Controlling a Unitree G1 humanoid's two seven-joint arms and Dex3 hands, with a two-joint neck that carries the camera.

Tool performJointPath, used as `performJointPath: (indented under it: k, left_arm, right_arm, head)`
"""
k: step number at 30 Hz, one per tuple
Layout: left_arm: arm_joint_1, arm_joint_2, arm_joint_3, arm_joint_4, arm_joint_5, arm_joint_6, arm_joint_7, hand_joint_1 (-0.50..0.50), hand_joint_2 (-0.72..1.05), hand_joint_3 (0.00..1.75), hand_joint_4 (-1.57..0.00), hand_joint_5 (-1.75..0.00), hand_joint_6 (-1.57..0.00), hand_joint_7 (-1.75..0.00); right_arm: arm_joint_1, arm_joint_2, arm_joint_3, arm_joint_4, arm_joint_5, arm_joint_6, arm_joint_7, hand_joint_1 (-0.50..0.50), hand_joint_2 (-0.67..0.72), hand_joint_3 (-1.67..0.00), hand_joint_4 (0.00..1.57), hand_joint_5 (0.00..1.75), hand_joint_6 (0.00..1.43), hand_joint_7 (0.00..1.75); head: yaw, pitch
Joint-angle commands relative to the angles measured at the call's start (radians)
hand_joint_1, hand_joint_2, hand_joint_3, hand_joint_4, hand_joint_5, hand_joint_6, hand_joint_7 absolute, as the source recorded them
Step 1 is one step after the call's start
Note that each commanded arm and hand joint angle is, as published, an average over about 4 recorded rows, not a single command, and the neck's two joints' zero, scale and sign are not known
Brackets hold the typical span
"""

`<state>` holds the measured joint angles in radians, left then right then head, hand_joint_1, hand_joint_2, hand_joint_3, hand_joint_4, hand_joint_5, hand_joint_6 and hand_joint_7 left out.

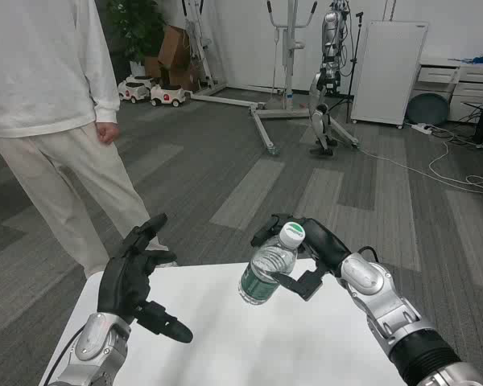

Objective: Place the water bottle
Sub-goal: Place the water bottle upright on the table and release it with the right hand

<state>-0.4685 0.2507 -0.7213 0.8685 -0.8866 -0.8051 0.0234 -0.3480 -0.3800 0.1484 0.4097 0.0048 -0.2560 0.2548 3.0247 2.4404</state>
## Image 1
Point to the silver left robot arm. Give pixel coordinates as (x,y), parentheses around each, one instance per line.
(92,346)

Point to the low brown cardboard box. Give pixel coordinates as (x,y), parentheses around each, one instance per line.
(183,78)

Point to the white large drawer unit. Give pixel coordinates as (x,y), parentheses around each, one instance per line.
(473,88)

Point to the white narrow lift stand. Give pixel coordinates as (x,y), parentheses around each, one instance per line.
(203,52)

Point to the white power strip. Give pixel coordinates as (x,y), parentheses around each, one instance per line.
(422,128)

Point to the green potted plant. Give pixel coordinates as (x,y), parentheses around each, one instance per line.
(133,28)

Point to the person left hand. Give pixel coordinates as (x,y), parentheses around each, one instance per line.
(106,132)

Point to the clear water bottle green label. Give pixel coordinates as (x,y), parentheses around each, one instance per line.
(265,265)

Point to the person in white clothes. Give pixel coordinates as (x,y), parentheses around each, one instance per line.
(44,80)

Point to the white tall cabinet on wheels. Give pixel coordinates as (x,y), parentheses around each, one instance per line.
(386,72)

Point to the silver hanging humanoid robot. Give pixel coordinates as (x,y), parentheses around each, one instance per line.
(330,28)

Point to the white wide lift stand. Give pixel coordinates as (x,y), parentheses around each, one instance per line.
(290,48)

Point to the tall brown cardboard box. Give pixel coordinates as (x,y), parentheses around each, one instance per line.
(173,44)

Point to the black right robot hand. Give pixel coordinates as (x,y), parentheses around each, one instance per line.
(326,245)

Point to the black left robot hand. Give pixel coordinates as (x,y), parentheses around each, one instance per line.
(122,281)

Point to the white small drawer unit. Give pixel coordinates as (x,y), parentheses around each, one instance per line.
(436,74)

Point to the blue round disc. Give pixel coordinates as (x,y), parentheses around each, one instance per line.
(426,110)

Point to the white toy car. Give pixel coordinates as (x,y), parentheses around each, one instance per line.
(133,91)
(167,96)

